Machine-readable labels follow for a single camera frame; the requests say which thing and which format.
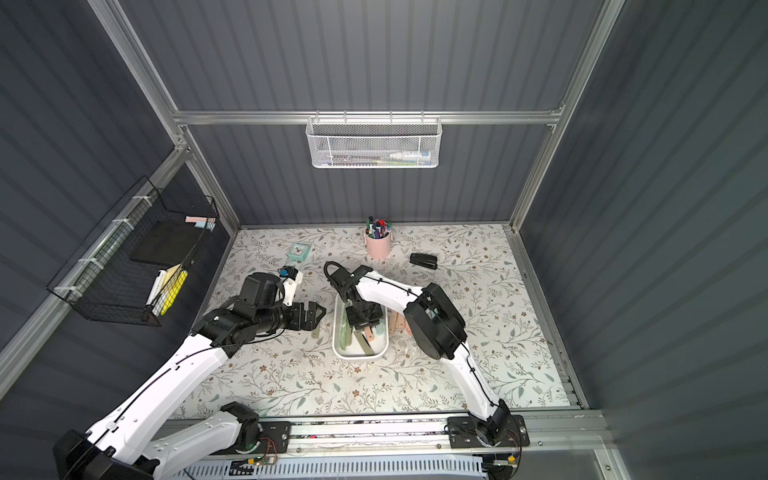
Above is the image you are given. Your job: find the green sheathed fruit knife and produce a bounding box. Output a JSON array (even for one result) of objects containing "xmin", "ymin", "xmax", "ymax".
[{"xmin": 339, "ymin": 315, "xmax": 350, "ymax": 351}]

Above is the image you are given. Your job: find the white oval storage box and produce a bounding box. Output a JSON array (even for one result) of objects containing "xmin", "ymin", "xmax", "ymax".
[{"xmin": 332, "ymin": 295, "xmax": 390, "ymax": 361}]

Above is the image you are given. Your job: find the olive green fruit knife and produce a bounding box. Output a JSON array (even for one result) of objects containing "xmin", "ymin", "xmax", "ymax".
[{"xmin": 355, "ymin": 331, "xmax": 374, "ymax": 356}]

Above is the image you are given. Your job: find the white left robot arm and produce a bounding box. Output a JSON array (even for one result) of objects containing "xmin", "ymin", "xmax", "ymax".
[{"xmin": 53, "ymin": 268, "xmax": 327, "ymax": 479}]

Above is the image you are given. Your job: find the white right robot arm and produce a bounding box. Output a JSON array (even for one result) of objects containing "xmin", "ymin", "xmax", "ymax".
[{"xmin": 323, "ymin": 261, "xmax": 530, "ymax": 447}]

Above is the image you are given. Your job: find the small teal box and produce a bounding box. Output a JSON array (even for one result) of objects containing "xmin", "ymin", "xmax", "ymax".
[{"xmin": 287, "ymin": 243, "xmax": 311, "ymax": 263}]

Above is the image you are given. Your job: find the pink pen cup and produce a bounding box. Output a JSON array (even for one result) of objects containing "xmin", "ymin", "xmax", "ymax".
[{"xmin": 365, "ymin": 231, "xmax": 392, "ymax": 260}]

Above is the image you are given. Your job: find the black stapler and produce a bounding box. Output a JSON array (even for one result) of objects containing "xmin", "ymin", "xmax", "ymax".
[{"xmin": 409, "ymin": 253, "xmax": 438, "ymax": 270}]

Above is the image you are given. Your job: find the yellow notepad in basket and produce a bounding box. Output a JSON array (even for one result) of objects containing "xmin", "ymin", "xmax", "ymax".
[{"xmin": 147, "ymin": 264, "xmax": 188, "ymax": 317}]

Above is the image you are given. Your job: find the black notebook in basket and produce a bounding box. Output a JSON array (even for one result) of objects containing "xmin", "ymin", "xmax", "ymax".
[{"xmin": 129, "ymin": 221, "xmax": 210, "ymax": 267}]

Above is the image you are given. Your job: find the white tube in basket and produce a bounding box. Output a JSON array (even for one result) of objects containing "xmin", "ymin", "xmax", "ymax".
[{"xmin": 388, "ymin": 151, "xmax": 432, "ymax": 168}]

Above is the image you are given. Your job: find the white wire wall basket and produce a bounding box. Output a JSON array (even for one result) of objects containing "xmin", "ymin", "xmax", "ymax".
[{"xmin": 305, "ymin": 117, "xmax": 443, "ymax": 169}]

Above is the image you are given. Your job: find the black wire side basket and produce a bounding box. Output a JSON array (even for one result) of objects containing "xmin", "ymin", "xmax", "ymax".
[{"xmin": 47, "ymin": 182, "xmax": 219, "ymax": 327}]

